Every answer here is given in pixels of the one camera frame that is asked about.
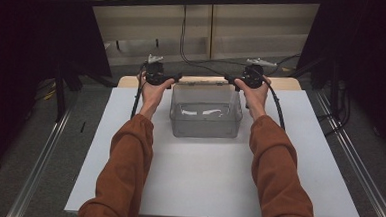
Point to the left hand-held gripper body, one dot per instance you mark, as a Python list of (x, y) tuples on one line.
[(154, 73)]

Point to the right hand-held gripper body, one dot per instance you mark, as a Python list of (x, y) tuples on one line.
[(253, 76)]

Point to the clear plastic box lid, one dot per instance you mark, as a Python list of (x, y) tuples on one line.
[(205, 83)]

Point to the clear plastic storage box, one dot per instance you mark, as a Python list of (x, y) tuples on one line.
[(203, 128)]

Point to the person's left hand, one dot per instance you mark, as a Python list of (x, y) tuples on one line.
[(151, 96)]

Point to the person's right hand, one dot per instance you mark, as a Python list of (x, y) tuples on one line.
[(256, 100)]

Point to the wooden table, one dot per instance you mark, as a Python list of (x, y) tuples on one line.
[(129, 81)]

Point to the black horizontal bar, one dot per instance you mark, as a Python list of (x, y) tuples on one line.
[(153, 1)]

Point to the small black floor item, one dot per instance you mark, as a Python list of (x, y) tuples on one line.
[(83, 126)]

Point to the white table cover board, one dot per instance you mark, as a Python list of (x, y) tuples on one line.
[(204, 175)]

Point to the black metal stand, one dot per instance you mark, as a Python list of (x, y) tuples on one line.
[(60, 95)]

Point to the yellow floor item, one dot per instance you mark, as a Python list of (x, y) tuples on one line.
[(50, 95)]

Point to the black curtain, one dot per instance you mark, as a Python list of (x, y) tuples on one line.
[(24, 46), (377, 48)]

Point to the small black wall peg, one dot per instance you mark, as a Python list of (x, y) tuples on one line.
[(118, 45), (157, 42)]

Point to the metal floor rail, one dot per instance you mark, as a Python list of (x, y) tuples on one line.
[(37, 170), (355, 153)]

